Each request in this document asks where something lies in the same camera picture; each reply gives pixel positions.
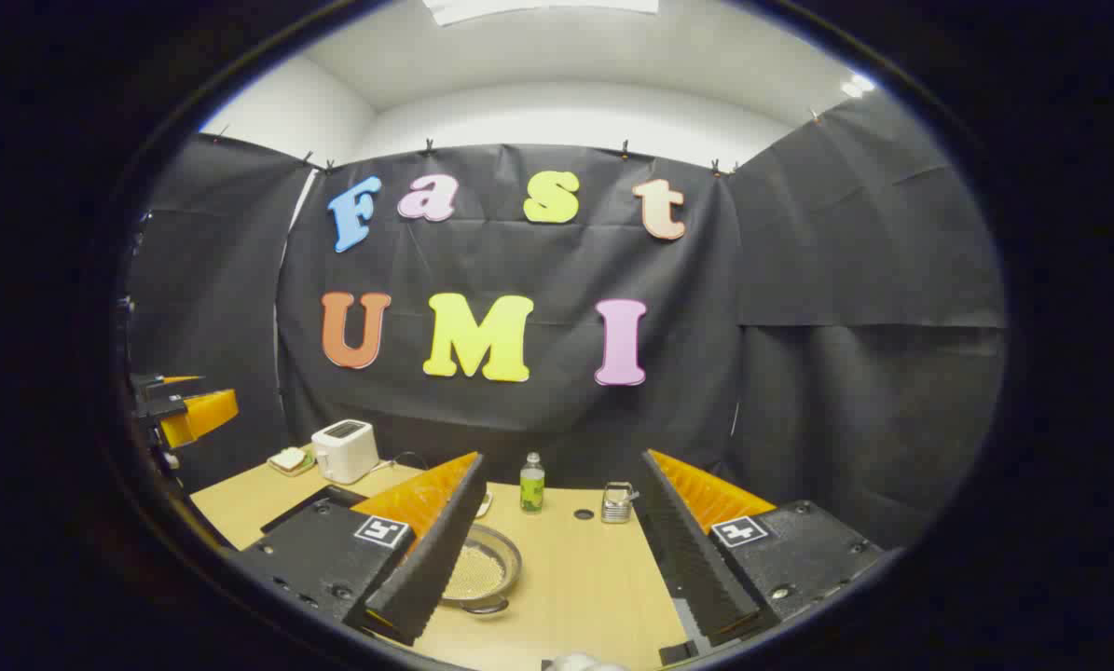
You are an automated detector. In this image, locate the green label plastic bottle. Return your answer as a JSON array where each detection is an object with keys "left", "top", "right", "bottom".
[{"left": 519, "top": 453, "right": 546, "bottom": 514}]

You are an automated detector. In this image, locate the pile of pale beans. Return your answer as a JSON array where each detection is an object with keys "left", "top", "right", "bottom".
[{"left": 445, "top": 543, "right": 506, "bottom": 602}]

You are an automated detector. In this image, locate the large ceiling light panel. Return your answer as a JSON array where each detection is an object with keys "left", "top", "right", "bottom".
[{"left": 423, "top": 0, "right": 660, "bottom": 26}]

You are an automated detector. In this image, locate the sandwich on green plate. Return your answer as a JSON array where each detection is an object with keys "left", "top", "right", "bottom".
[{"left": 268, "top": 446, "right": 317, "bottom": 478}]

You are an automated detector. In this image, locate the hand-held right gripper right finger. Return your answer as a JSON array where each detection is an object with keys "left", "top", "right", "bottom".
[{"left": 640, "top": 449, "right": 886, "bottom": 653}]

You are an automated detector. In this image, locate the stainless steel pot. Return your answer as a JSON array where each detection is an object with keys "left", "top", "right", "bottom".
[{"left": 440, "top": 522, "right": 524, "bottom": 616}]

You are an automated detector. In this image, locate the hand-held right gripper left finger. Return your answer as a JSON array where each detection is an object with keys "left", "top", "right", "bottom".
[{"left": 230, "top": 452, "right": 488, "bottom": 647}]

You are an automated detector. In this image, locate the white toaster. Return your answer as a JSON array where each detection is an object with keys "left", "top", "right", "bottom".
[{"left": 311, "top": 419, "right": 380, "bottom": 486}]

